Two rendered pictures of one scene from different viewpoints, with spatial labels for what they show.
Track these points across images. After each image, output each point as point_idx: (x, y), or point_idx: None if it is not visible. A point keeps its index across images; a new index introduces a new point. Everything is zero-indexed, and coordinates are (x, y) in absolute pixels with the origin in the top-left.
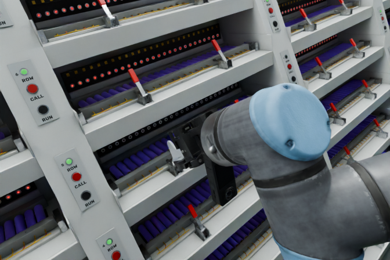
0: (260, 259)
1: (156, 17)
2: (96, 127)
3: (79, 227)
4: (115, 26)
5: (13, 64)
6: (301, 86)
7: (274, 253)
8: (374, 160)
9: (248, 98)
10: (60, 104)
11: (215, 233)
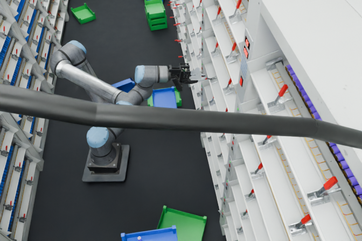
0: (216, 139)
1: (216, 39)
2: (207, 41)
3: (201, 52)
4: (213, 25)
5: (202, 5)
6: (137, 73)
7: (215, 146)
8: (132, 92)
9: (146, 66)
10: (204, 26)
11: (210, 107)
